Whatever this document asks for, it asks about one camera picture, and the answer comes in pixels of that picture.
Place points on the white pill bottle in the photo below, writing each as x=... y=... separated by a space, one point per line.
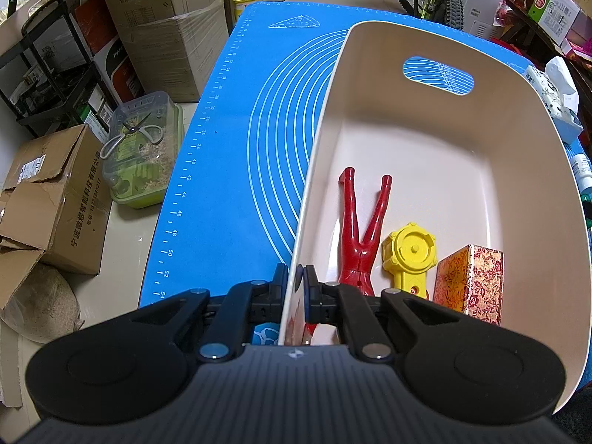
x=581 y=168

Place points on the white tissue box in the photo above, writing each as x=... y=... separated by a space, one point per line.
x=558 y=92

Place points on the clear lidded green container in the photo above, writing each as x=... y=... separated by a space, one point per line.
x=141 y=149

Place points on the red silver ultraman figure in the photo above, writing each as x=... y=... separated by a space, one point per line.
x=357 y=253

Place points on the beige plastic storage bin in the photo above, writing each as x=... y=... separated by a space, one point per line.
x=474 y=158

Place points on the green white product box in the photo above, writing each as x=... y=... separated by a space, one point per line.
x=554 y=17

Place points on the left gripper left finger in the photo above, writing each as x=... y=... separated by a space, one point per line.
x=249 y=314

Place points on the lower cardboard box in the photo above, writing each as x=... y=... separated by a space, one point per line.
x=173 y=44

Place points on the black metal shelf rack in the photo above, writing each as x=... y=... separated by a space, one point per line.
x=51 y=81

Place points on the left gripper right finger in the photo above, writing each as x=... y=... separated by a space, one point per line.
x=352 y=314

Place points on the torn cardboard box on floor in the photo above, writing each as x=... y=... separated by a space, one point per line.
x=55 y=207

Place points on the yellow toy with red dial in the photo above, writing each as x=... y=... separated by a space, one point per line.
x=408 y=254

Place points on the floral patterned rectangular box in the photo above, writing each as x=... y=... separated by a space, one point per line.
x=471 y=281

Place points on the blue silicone baking mat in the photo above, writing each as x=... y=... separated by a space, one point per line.
x=233 y=205

